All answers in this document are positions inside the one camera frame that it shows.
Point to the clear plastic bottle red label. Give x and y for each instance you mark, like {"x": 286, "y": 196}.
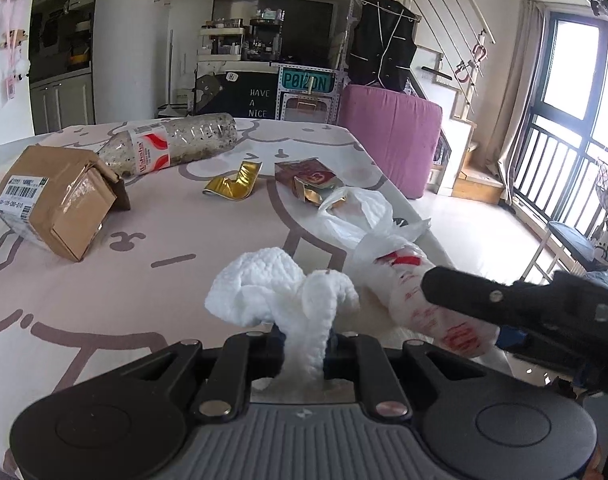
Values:
{"x": 139, "y": 150}

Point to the gold foil wrapper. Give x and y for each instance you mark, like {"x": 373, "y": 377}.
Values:
{"x": 239, "y": 186}

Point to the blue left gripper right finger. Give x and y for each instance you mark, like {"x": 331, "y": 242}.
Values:
{"x": 334, "y": 356}

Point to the pink cartoon tablecloth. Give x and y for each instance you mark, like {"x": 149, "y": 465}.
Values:
{"x": 143, "y": 283}

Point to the folding chair with cushion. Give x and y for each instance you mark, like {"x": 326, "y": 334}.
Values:
{"x": 571, "y": 252}

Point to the white tissue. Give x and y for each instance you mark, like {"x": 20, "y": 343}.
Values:
{"x": 268, "y": 286}

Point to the black have a nice day board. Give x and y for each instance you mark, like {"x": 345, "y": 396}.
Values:
{"x": 239, "y": 94}

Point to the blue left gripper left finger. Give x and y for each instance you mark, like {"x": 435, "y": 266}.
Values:
{"x": 274, "y": 351}

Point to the beige curtain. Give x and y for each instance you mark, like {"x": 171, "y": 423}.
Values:
{"x": 509, "y": 131}

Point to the white rolling shelf cart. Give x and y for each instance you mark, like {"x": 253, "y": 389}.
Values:
{"x": 221, "y": 41}

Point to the black vest on hanger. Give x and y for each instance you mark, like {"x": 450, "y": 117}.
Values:
{"x": 383, "y": 45}

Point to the white red plastic bag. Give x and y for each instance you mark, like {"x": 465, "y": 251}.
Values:
{"x": 383, "y": 257}

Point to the brown cardboard box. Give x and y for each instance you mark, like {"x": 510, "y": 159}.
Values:
{"x": 58, "y": 198}

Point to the poison sign pet cage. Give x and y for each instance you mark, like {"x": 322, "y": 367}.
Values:
{"x": 308, "y": 94}

